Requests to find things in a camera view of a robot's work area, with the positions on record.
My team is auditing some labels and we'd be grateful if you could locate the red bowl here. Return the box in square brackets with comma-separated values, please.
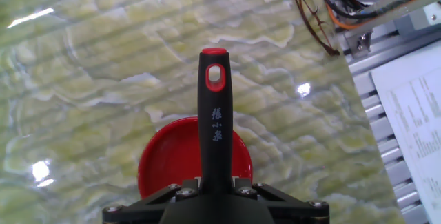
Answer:
[136, 116, 254, 201]

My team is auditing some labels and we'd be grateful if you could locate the silver metal bracket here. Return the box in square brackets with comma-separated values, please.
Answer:
[345, 30, 373, 59]

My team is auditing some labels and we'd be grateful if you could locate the orange cable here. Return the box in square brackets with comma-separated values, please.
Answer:
[319, 0, 366, 31]

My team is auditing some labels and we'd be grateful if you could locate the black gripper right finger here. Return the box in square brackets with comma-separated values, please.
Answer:
[234, 177, 330, 224]

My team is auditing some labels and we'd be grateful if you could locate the grey metal box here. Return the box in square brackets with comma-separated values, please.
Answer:
[393, 1, 441, 39]

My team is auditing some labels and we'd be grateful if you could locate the black ladle with red accents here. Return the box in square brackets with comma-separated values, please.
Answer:
[197, 47, 234, 194]

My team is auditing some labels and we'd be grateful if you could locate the aluminium frame bar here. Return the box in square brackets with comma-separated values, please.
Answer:
[342, 0, 441, 41]

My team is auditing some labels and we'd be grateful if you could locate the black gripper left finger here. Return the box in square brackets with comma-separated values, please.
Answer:
[101, 178, 201, 224]

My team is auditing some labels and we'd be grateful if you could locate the green marble pattern mat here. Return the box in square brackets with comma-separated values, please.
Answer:
[0, 0, 407, 224]

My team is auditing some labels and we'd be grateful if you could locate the printed table paper sheet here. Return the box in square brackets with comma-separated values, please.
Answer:
[369, 39, 441, 224]

